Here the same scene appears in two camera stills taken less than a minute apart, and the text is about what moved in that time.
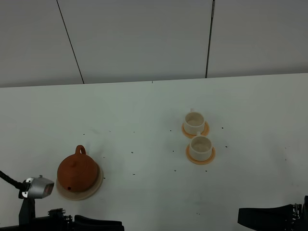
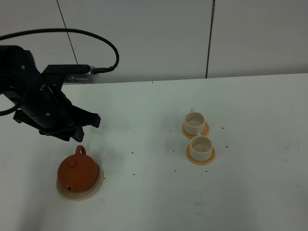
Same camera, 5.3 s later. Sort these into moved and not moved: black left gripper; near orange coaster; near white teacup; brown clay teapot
Moved: black left gripper
Not moved: brown clay teapot; near orange coaster; near white teacup
